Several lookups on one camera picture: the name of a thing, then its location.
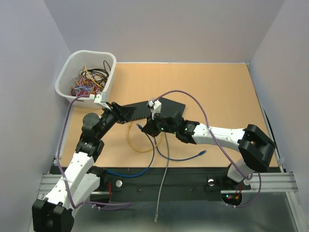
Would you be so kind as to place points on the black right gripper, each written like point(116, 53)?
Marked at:
point(149, 126)

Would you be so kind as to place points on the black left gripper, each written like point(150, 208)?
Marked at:
point(120, 113)

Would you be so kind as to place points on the black network switch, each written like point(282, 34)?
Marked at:
point(170, 107)
point(142, 111)

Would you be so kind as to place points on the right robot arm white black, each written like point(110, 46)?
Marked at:
point(255, 147)

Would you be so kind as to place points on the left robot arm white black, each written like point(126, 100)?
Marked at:
point(57, 210)

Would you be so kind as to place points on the white plastic basket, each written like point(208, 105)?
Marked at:
point(91, 59)

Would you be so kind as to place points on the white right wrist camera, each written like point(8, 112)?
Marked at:
point(155, 107)

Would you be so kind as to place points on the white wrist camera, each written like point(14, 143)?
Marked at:
point(155, 107)
point(98, 100)

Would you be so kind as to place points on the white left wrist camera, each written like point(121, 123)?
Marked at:
point(98, 100)

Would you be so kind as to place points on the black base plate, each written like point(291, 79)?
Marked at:
point(130, 185)

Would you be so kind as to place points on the aluminium mounting rail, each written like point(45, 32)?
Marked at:
point(271, 182)

